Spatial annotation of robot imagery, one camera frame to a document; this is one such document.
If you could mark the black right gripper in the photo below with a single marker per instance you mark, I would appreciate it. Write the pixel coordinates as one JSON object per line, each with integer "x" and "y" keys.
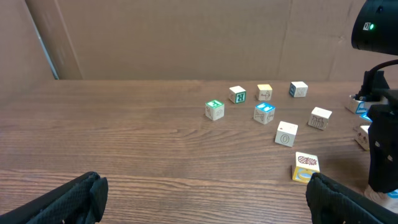
{"x": 382, "y": 131}

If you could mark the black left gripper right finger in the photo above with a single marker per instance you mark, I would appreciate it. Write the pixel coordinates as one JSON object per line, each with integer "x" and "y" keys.
{"x": 332, "y": 203}

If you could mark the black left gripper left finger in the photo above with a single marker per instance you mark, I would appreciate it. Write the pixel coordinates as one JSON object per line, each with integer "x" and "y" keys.
{"x": 81, "y": 200}

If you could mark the blue P letter block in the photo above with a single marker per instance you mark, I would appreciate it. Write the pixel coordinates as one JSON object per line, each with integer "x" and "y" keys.
{"x": 365, "y": 118}

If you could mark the wooden block green side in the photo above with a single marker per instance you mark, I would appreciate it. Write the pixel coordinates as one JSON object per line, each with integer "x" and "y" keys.
{"x": 362, "y": 137}

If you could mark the yellow side pineapple block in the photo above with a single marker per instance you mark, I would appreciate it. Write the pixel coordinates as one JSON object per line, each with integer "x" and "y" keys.
{"x": 305, "y": 165}

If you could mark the blue H letter block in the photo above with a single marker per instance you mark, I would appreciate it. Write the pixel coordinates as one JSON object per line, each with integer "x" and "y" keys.
{"x": 388, "y": 200}

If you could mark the blue side wooden block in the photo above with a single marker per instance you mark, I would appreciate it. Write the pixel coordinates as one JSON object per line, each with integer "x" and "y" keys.
{"x": 357, "y": 106}

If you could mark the wooden block engraved picture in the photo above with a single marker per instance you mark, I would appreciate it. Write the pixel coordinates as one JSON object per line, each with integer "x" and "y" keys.
{"x": 319, "y": 118}

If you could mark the wooden O block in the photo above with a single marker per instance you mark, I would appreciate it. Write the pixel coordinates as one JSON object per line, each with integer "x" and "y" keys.
{"x": 286, "y": 133}

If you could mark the plain wooden block far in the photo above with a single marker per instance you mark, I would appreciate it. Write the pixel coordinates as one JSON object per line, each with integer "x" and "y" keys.
{"x": 298, "y": 89}

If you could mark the blue F letter block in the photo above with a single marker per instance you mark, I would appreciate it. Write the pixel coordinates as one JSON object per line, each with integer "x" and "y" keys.
{"x": 264, "y": 113}

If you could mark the yellow top wooden block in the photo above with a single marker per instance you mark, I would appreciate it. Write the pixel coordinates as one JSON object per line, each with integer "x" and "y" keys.
{"x": 264, "y": 92}

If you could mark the dark green R block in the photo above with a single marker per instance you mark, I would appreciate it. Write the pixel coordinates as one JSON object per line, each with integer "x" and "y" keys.
{"x": 237, "y": 94}

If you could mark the green E letter block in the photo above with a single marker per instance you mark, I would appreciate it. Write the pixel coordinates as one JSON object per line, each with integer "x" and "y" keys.
{"x": 214, "y": 109}

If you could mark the cardboard back wall panel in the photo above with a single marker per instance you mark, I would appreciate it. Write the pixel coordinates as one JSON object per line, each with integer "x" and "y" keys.
{"x": 235, "y": 40}

